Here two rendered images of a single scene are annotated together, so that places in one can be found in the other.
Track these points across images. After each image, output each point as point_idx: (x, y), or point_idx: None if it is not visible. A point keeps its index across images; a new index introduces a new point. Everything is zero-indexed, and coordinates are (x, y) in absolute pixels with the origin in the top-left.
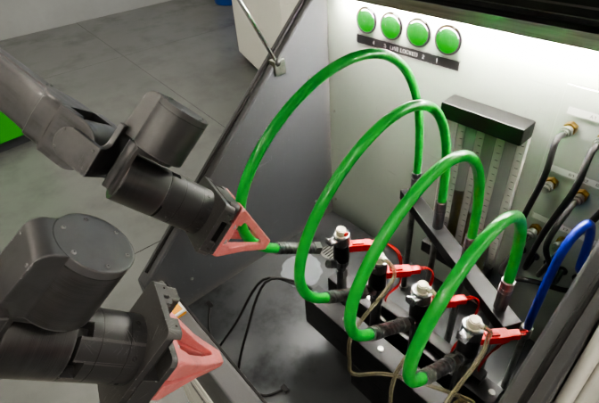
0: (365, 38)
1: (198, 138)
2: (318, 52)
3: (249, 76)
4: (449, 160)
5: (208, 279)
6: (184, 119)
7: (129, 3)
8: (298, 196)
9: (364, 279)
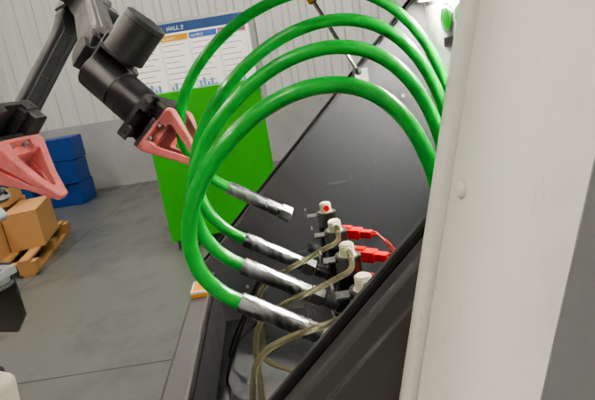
0: (449, 39)
1: (145, 41)
2: (415, 68)
3: None
4: (326, 42)
5: (266, 296)
6: (129, 17)
7: None
8: (390, 239)
9: (197, 151)
